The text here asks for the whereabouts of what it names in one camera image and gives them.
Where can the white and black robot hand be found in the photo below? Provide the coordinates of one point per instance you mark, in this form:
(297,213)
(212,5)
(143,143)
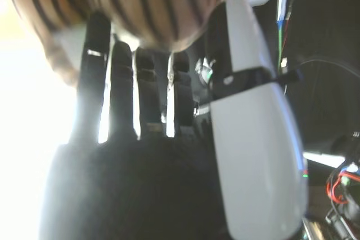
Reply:
(135,189)

